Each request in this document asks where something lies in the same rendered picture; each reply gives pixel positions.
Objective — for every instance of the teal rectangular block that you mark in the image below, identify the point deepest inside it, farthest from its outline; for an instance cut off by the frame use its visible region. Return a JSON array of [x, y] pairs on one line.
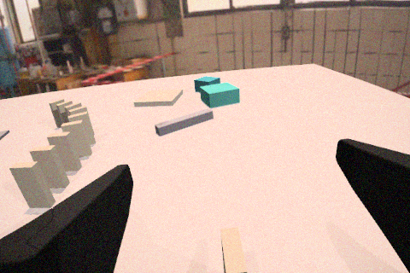
[[217, 95]]

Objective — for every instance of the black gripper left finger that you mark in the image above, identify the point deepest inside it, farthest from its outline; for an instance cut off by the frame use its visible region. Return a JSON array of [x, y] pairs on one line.
[[82, 234]]

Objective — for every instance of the white flat bar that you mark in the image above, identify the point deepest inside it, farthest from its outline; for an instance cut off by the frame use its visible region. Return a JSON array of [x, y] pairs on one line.
[[3, 134]]

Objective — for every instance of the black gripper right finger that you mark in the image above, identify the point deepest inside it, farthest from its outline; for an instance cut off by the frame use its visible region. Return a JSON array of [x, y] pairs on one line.
[[381, 179]]

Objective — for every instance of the small teal block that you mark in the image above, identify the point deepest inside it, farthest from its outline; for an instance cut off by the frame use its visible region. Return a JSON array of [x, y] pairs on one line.
[[205, 80]]

